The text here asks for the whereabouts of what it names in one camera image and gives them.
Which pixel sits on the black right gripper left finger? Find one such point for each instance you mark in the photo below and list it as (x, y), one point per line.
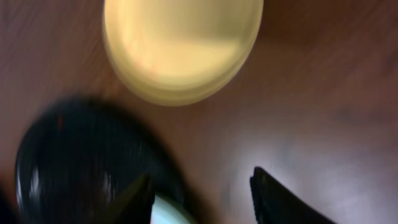
(132, 206)

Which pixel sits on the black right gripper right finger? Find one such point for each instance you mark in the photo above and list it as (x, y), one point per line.
(275, 204)

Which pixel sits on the mint plate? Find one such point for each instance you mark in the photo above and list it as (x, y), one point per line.
(167, 211)

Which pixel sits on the yellow plastic plate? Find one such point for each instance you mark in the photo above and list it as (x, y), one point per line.
(178, 52)

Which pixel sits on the round black tray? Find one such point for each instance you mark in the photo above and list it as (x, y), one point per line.
(80, 155)

